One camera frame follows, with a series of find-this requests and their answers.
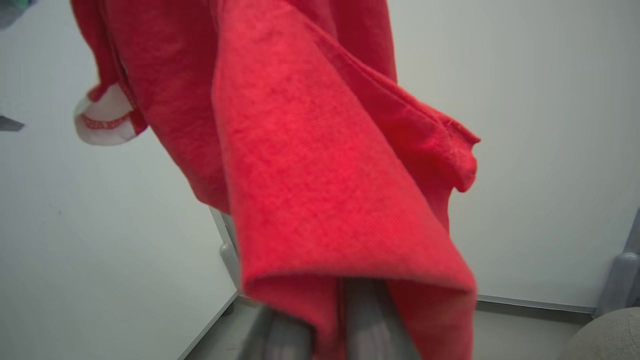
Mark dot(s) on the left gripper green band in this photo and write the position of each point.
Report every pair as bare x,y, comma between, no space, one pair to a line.
12,10

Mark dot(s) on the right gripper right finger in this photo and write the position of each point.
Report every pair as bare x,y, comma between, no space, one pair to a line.
372,325

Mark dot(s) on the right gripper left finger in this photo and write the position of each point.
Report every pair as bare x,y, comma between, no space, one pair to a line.
280,340

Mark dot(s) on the red and white garment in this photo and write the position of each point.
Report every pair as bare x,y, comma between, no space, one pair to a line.
300,150

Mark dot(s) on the grey fabric sofa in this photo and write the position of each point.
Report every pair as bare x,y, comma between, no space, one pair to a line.
605,337

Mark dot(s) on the grey partition leg bracket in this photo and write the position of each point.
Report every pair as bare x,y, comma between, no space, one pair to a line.
230,257

